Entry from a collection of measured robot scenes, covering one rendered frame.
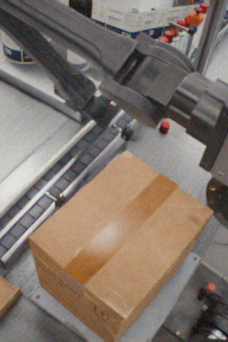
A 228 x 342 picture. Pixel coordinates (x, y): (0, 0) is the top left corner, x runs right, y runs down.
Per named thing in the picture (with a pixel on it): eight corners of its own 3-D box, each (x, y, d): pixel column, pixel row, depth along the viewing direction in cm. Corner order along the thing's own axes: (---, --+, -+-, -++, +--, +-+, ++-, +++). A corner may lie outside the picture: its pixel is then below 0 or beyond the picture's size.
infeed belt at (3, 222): (219, 15, 187) (221, 9, 184) (233, 21, 185) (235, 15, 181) (-21, 248, 97) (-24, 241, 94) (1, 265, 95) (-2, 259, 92)
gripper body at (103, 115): (90, 93, 112) (81, 86, 105) (118, 108, 110) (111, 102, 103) (79, 111, 113) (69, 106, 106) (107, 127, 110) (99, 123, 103)
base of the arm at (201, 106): (206, 175, 49) (235, 109, 39) (157, 142, 52) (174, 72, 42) (234, 140, 53) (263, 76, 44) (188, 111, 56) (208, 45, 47)
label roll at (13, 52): (-3, 43, 146) (-7, 12, 135) (41, 31, 154) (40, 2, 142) (12, 69, 137) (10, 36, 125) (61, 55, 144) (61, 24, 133)
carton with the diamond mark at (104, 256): (115, 212, 108) (126, 149, 86) (183, 263, 100) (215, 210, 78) (38, 285, 92) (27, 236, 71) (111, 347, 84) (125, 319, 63)
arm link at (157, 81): (176, 112, 46) (199, 79, 46) (111, 74, 49) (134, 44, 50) (182, 135, 55) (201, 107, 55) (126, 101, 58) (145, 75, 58)
